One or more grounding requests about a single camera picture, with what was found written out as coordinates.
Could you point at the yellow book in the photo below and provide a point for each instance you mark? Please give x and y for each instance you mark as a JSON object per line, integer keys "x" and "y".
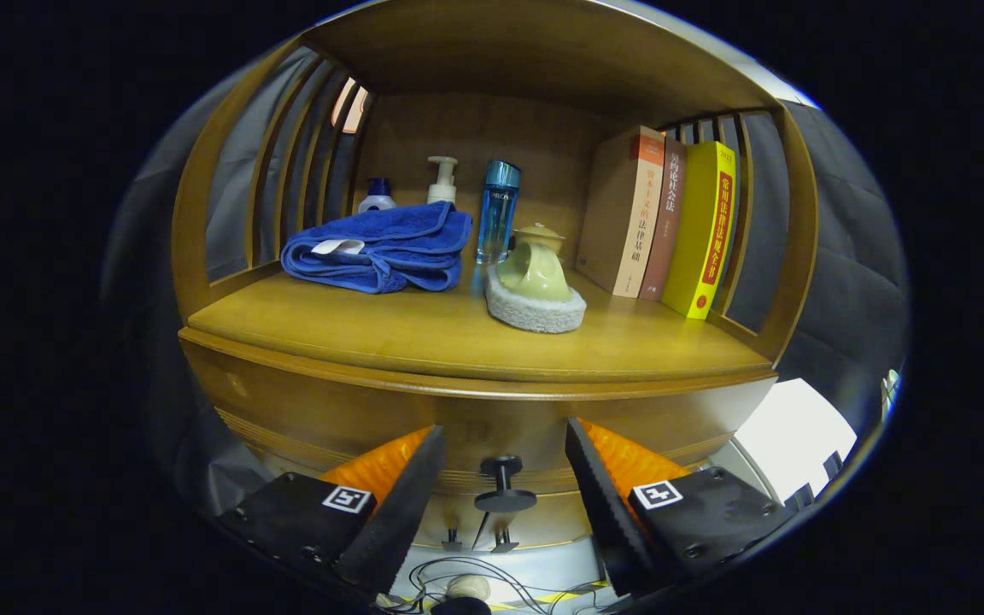
{"x": 701, "y": 231}

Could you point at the green scrub brush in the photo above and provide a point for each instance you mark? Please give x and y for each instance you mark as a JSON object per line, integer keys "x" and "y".
{"x": 535, "y": 282}

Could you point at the beige lidded tea cup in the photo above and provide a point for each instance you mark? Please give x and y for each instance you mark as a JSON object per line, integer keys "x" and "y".
{"x": 543, "y": 235}

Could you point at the wooden cabinet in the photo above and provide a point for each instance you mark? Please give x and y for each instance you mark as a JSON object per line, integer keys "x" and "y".
{"x": 543, "y": 51}

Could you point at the orange and white book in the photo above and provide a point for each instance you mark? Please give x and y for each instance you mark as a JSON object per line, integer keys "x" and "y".
{"x": 629, "y": 213}

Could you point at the blue glass bottle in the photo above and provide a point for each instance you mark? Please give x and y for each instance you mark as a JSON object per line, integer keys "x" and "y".
{"x": 498, "y": 213}

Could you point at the white pump bottle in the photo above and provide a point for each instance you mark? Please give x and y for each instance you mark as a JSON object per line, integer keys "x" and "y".
{"x": 442, "y": 190}

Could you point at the brown book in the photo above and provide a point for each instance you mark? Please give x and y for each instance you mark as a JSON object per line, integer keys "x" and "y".
{"x": 667, "y": 222}

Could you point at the black metal stand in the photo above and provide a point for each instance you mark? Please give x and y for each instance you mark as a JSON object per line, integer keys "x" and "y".
{"x": 799, "y": 495}

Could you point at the blue folded towel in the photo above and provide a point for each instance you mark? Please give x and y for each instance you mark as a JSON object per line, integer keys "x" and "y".
{"x": 389, "y": 248}

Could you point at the wooden countertop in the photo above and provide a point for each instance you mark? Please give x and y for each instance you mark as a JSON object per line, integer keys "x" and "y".
{"x": 424, "y": 329}

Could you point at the wooden drawer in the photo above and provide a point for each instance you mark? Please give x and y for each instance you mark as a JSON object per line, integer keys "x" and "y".
{"x": 500, "y": 427}

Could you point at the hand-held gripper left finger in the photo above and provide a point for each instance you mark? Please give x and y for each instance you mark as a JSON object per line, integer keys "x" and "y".
{"x": 405, "y": 504}

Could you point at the small white blue-capped bottle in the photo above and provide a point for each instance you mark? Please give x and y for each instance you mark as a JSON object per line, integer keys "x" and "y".
{"x": 377, "y": 202}

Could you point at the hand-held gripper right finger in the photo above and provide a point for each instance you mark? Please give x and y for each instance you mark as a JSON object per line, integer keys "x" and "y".
{"x": 613, "y": 512}

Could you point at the white object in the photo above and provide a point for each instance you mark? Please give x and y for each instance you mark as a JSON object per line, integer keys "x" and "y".
{"x": 891, "y": 389}

